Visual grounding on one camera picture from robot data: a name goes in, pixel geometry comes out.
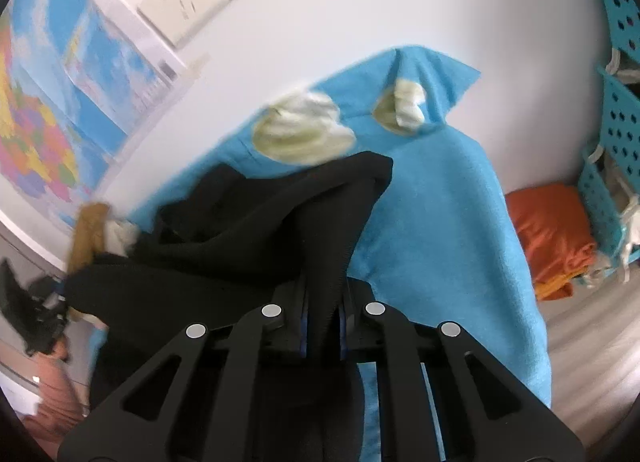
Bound white crumpled cloth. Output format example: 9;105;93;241
582;145;640;289

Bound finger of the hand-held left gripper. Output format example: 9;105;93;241
36;276;69;317

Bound person's left forearm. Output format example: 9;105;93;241
22;335;93;445

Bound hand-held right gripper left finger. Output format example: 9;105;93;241
57;285;313;462

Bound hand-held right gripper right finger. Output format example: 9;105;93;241
341;282;585;462

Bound large black garment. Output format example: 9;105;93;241
65;151;394;462

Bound orange folded cloth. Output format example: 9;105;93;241
505;183;599;301

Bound tan brown cloth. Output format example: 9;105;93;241
69;201;113;274

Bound world map wall poster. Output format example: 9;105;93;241
0;0;187;239

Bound blue perforated plastic basket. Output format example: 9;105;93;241
579;0;640;66
597;66;640;183
576;152;640;270

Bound blue flower print bedsheet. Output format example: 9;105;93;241
125;45;552;462

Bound cream white pillow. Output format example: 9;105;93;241
102;219;140;255

